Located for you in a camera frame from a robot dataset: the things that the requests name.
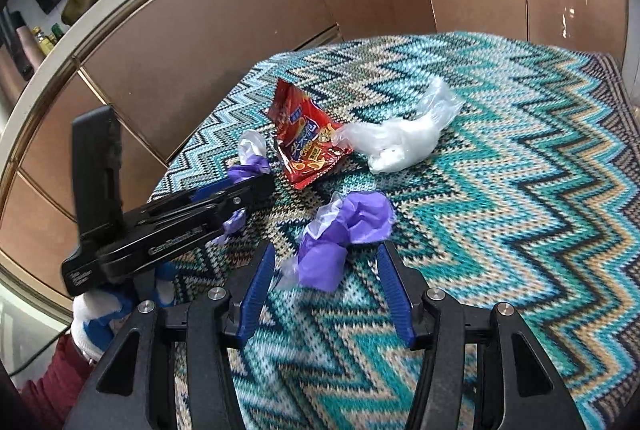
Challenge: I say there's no clear plastic bag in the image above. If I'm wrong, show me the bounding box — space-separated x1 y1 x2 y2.
344 75 465 175

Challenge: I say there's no purple wrapper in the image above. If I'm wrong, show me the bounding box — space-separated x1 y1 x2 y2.
221 129 274 237
282 190 397 294

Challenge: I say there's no person's left hand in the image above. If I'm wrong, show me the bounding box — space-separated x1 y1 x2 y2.
70 261 177 364

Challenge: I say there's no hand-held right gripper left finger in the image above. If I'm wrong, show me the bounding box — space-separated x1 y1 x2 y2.
62 241 277 430

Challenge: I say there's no red snack packet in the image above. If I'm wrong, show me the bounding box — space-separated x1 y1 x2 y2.
267 77 355 190

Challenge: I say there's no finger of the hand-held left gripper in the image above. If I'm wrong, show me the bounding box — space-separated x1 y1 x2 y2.
149 178 242 213
125 172 277 242

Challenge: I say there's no zigzag knitted table cloth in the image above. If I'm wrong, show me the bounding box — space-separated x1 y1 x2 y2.
149 30 640 430

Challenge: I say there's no person's left forearm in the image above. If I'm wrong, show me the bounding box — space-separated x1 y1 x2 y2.
19 335 97 430

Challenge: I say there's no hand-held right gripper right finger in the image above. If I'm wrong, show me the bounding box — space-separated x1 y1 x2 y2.
376 241 586 430

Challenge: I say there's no brown thermos jug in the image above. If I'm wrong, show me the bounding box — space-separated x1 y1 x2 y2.
14 12 37 76

